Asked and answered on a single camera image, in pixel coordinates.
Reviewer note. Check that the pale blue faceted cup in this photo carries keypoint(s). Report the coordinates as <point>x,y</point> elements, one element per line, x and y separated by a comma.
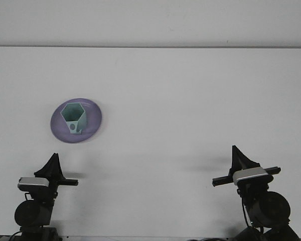
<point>72,113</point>

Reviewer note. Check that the pale purple round plate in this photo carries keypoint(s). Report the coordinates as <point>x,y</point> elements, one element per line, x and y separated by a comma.
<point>92,120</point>

